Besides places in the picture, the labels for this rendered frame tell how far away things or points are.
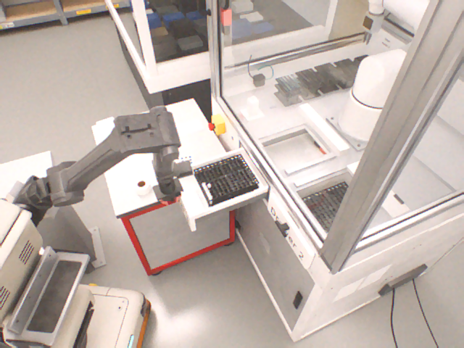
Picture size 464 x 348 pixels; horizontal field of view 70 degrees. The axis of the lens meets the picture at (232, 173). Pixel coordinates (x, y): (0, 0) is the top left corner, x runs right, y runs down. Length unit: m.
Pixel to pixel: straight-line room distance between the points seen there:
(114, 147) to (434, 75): 0.59
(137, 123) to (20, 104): 3.04
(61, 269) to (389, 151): 0.93
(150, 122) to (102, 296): 1.32
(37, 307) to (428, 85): 1.05
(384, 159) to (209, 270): 1.59
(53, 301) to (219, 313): 1.16
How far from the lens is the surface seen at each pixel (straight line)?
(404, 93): 0.66
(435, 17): 0.62
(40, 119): 3.46
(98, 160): 0.80
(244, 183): 1.36
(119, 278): 2.23
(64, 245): 2.12
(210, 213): 1.31
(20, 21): 4.88
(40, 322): 1.09
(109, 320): 1.85
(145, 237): 1.75
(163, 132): 0.72
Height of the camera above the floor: 1.97
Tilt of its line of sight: 50 degrees down
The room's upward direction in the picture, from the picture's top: straight up
